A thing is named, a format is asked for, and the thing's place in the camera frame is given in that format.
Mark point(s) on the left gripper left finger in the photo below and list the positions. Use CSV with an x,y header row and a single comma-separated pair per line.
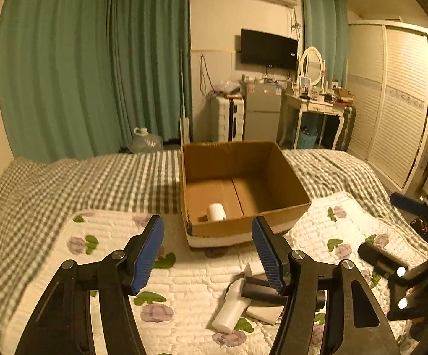
x,y
60,322

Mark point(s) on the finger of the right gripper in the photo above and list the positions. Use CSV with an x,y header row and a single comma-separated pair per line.
x,y
384,264
407,204

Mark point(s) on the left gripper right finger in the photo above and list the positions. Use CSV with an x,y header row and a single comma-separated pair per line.
x,y
354,321

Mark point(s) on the white square box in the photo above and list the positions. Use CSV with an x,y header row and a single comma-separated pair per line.
x,y
261,310

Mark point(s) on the black remote control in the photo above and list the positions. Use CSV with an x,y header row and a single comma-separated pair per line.
x,y
269,295

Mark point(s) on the white handheld bottle device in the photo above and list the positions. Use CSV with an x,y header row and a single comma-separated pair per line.
x,y
234,306

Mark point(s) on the dark suitcase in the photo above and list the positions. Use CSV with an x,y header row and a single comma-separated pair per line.
x,y
349,116

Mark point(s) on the blue waste basket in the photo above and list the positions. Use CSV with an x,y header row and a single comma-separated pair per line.
x,y
307,138

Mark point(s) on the white dressing table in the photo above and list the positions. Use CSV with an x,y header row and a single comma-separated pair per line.
x,y
311,106

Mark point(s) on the white louvered wardrobe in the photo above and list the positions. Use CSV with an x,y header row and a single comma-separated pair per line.
x,y
388,77

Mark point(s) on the oval vanity mirror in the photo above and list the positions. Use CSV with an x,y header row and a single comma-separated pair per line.
x,y
312,66

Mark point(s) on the silver mini fridge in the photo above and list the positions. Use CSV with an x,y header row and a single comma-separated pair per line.
x,y
262,108

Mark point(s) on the white cylinder jar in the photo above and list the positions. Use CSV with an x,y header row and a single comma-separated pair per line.
x,y
216,212

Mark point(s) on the brown cardboard box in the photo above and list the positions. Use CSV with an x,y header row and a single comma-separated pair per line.
x,y
250,179

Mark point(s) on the white suitcase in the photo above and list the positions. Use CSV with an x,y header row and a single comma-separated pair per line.
x,y
227,118

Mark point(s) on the clear water jug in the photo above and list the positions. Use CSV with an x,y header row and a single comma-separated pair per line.
x,y
145,142

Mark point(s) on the narrow green curtain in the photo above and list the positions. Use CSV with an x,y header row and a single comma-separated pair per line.
x,y
326,27

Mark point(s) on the white flat mop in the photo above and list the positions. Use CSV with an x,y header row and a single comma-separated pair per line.
x,y
184,122

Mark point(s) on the large green curtain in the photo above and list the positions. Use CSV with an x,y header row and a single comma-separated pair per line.
x,y
78,76

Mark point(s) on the black wall television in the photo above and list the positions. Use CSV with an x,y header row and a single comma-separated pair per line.
x,y
268,50

